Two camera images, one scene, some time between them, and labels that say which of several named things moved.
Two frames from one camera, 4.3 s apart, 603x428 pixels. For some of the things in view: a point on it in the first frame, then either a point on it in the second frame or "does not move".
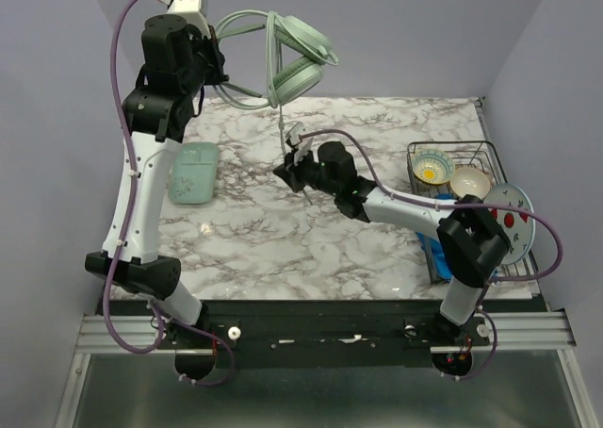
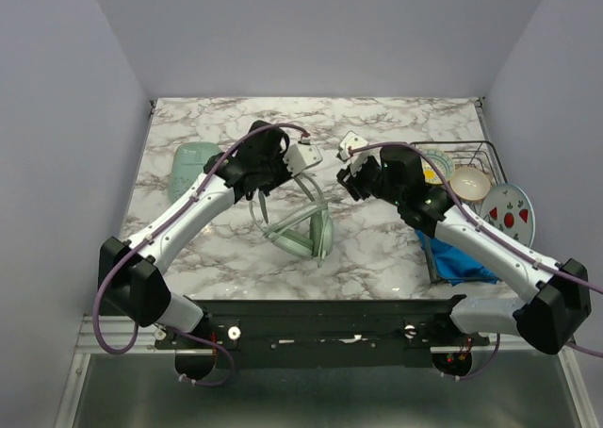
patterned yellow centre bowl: (432, 167) does not move
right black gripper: (292, 170) → (354, 183)
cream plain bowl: (470, 181) does not move
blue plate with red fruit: (518, 228) does not move
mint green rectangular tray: (192, 172) does not move
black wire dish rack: (476, 154) does not move
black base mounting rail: (308, 334) does not move
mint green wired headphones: (296, 54) → (308, 233)
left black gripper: (217, 58) → (278, 156)
